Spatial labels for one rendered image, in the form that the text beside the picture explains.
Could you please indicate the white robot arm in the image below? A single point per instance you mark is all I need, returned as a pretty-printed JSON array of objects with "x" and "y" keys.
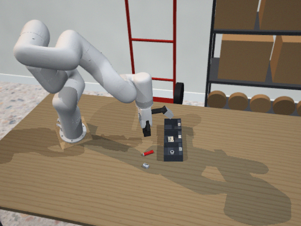
[{"x": 55, "y": 69}]

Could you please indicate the white domino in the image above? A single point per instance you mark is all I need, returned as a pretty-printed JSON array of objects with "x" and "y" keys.
[{"x": 170, "y": 139}]

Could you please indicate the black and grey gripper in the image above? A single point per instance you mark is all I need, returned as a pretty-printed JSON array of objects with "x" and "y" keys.
[{"x": 145, "y": 119}]

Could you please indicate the dark grey rack of three bins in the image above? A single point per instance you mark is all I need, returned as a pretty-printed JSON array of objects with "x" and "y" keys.
[{"x": 172, "y": 127}]

